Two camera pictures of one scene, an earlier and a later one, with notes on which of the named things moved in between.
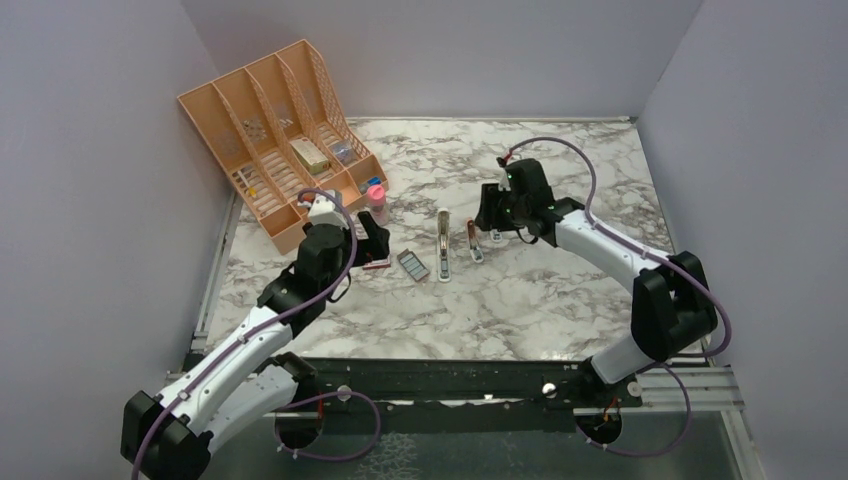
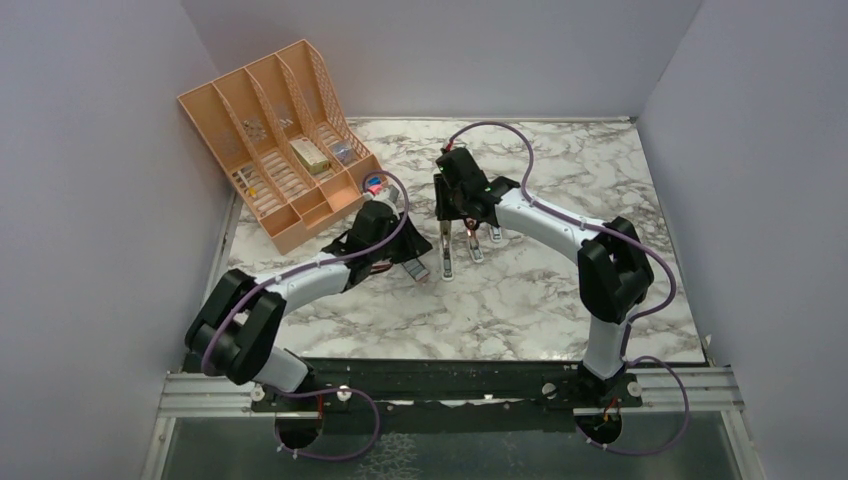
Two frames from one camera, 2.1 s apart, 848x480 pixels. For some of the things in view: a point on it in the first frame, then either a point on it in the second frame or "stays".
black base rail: x=468 y=395 stays
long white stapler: x=443 y=245 stays
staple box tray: x=413 y=265 stays
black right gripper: x=487 y=217 to x=444 y=212
